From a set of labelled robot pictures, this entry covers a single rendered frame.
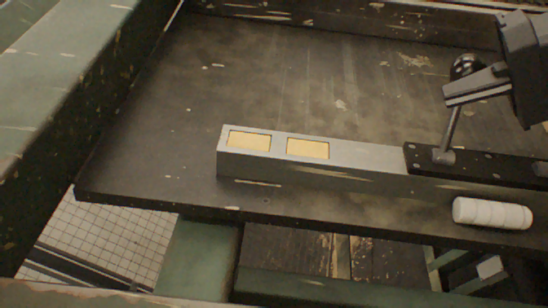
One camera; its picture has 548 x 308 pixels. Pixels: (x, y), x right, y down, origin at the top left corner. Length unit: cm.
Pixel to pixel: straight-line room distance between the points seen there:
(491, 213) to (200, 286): 33
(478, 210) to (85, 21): 53
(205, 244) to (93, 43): 27
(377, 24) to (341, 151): 41
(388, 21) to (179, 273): 60
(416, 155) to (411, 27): 40
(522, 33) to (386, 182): 21
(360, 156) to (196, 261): 22
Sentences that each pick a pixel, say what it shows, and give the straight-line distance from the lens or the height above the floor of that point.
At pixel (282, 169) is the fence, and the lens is 53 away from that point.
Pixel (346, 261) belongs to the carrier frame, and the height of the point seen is 79.
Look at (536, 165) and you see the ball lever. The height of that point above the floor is 141.
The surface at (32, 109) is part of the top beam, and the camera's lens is 50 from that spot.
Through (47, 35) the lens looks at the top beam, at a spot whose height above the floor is 194.
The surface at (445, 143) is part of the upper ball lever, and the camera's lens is 55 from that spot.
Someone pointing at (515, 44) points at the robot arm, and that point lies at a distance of 46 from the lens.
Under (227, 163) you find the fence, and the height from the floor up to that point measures 170.
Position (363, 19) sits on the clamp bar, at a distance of 89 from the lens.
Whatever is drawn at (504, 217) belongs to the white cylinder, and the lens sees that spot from 57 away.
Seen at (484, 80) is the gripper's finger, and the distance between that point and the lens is 50.
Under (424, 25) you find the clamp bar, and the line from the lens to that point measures 92.
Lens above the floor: 184
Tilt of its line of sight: 20 degrees down
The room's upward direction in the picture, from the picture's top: 59 degrees counter-clockwise
